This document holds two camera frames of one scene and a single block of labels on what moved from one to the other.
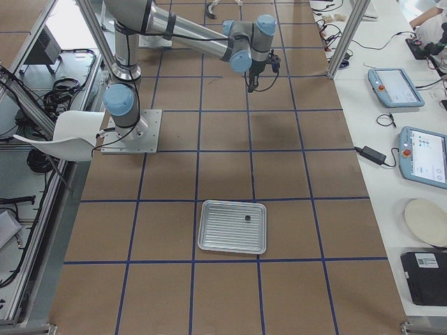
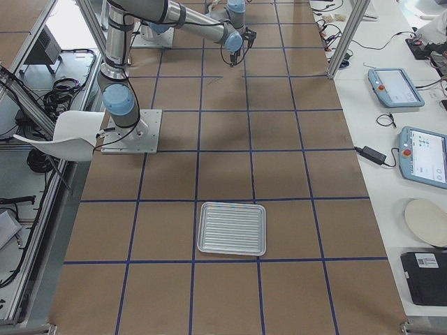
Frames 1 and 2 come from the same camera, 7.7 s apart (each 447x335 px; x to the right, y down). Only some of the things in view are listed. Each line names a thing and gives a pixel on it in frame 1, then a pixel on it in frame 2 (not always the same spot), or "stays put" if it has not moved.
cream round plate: [428, 220] stays put
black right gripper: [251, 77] -> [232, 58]
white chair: [75, 136] stays put
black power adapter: [371, 154] stays put
